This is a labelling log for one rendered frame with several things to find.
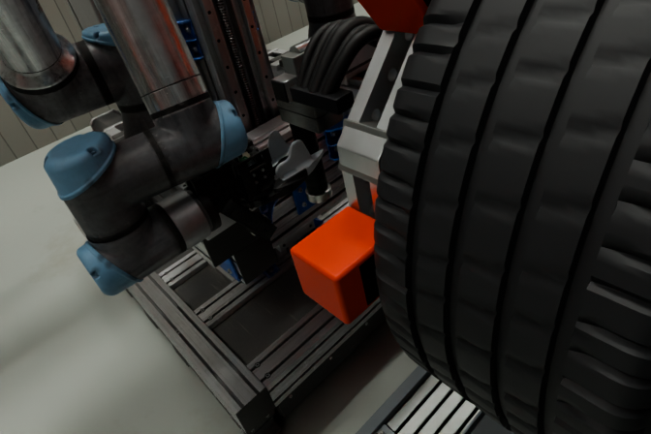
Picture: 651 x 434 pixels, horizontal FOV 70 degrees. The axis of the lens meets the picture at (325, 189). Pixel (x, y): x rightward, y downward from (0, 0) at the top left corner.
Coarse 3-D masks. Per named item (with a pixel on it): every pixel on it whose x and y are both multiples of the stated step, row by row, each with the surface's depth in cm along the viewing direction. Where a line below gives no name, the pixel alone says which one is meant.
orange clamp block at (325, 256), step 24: (336, 216) 51; (360, 216) 50; (312, 240) 48; (336, 240) 48; (360, 240) 47; (312, 264) 46; (336, 264) 45; (360, 264) 45; (312, 288) 49; (336, 288) 44; (360, 288) 46; (336, 312) 47; (360, 312) 48
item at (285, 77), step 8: (368, 48) 69; (360, 56) 68; (368, 56) 69; (352, 64) 68; (272, 80) 62; (280, 80) 61; (288, 80) 61; (296, 80) 62; (280, 88) 62; (288, 88) 61; (280, 96) 63; (288, 96) 62
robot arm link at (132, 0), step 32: (96, 0) 50; (128, 0) 49; (160, 0) 51; (128, 32) 50; (160, 32) 51; (128, 64) 52; (160, 64) 51; (192, 64) 54; (160, 96) 52; (192, 96) 53; (160, 128) 54; (192, 128) 54; (224, 128) 55; (160, 160) 52; (192, 160) 54; (224, 160) 57
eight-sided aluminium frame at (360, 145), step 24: (384, 48) 46; (408, 48) 48; (384, 72) 47; (360, 96) 47; (384, 96) 48; (360, 120) 47; (384, 120) 44; (360, 144) 46; (360, 168) 47; (360, 192) 50
